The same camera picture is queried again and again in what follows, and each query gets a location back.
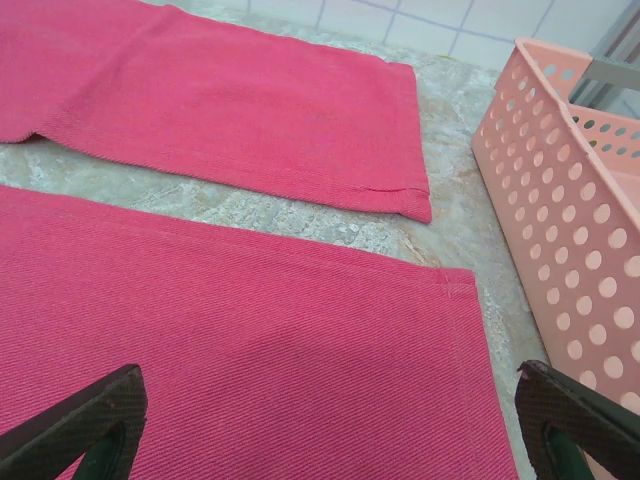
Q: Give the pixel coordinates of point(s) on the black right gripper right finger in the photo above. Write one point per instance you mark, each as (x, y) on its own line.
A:
(565, 415)

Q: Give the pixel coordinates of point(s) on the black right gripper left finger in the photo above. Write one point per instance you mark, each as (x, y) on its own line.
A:
(65, 435)

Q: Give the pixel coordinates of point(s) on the pink long pants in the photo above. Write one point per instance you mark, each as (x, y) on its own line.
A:
(250, 350)

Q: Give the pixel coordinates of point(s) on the pink perforated plastic basket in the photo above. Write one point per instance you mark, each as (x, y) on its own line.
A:
(560, 210)

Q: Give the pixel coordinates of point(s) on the aluminium frame post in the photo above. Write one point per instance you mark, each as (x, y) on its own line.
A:
(622, 37)

